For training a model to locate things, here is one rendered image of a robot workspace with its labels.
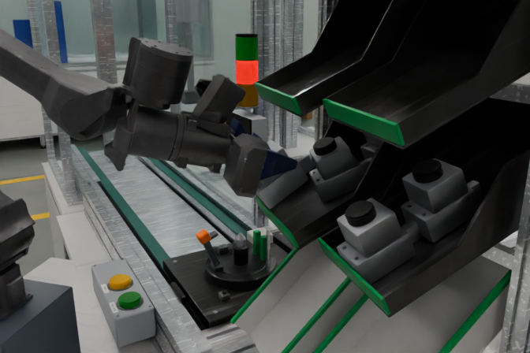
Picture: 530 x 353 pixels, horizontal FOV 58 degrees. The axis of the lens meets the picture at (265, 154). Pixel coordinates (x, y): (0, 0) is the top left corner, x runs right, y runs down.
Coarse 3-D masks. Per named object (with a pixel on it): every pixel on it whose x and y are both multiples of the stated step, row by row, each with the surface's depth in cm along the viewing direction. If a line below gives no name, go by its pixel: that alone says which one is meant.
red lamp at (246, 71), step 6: (240, 66) 103; (246, 66) 102; (252, 66) 103; (240, 72) 103; (246, 72) 103; (252, 72) 103; (240, 78) 103; (246, 78) 103; (252, 78) 103; (258, 78) 105
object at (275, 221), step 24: (360, 144) 70; (384, 144) 56; (384, 168) 57; (312, 192) 65; (360, 192) 57; (384, 192) 58; (288, 216) 63; (312, 216) 60; (336, 216) 57; (312, 240) 56
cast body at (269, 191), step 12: (276, 144) 60; (288, 156) 59; (300, 168) 60; (312, 168) 63; (264, 180) 59; (276, 180) 59; (288, 180) 60; (300, 180) 61; (264, 192) 59; (276, 192) 60; (288, 192) 60; (276, 204) 60
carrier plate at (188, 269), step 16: (192, 256) 99; (208, 256) 99; (176, 272) 93; (192, 272) 93; (192, 288) 88; (208, 288) 88; (256, 288) 88; (192, 304) 84; (208, 304) 83; (224, 304) 83; (240, 304) 83; (208, 320) 79; (224, 320) 79
